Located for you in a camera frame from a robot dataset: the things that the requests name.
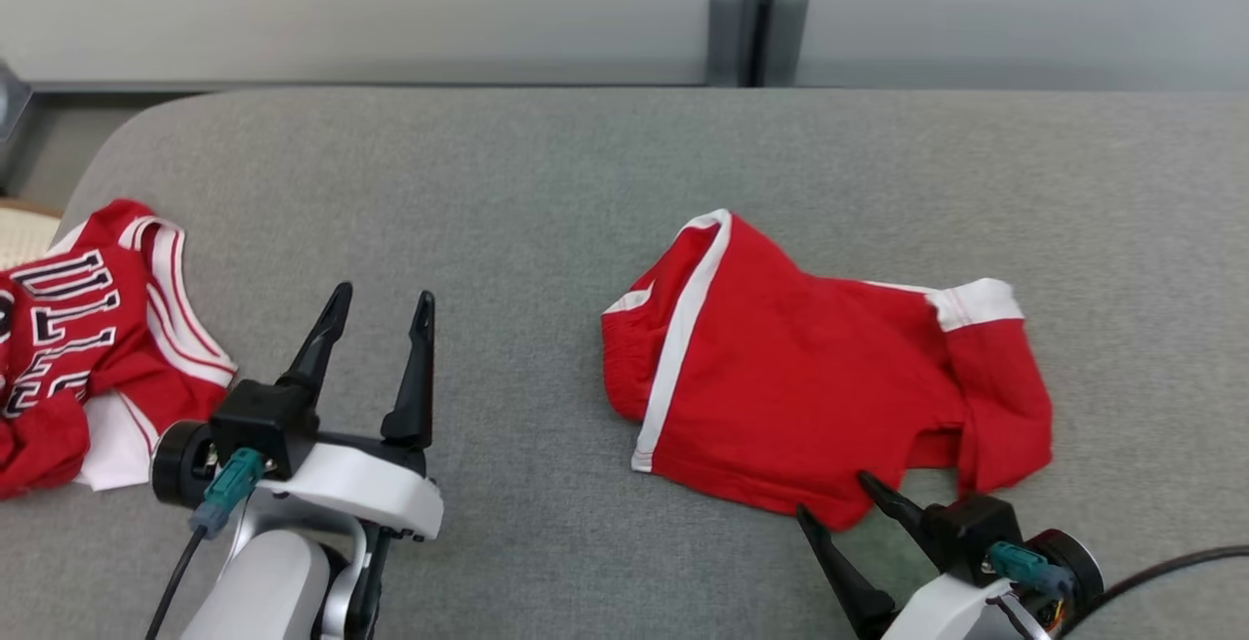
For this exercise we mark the red shorts with white trim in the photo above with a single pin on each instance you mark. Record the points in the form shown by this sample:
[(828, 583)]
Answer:
[(800, 377)]

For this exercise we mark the dark grey object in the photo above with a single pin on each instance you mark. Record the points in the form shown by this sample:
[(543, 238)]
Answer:
[(10, 113)]

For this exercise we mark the grey rounded post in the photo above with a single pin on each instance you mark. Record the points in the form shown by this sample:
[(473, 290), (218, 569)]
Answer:
[(786, 30), (726, 30)]

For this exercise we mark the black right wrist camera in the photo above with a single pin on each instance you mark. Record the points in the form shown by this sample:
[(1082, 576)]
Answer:
[(976, 528)]

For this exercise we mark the wall baseboard rail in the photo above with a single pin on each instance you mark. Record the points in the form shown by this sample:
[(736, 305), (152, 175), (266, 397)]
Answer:
[(390, 86)]

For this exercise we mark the red basketball jersey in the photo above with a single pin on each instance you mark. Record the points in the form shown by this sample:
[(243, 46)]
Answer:
[(127, 367)]

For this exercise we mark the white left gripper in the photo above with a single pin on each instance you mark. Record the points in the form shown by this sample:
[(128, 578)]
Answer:
[(361, 489)]

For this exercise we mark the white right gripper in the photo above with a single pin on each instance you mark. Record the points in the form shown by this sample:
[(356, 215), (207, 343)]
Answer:
[(956, 616)]

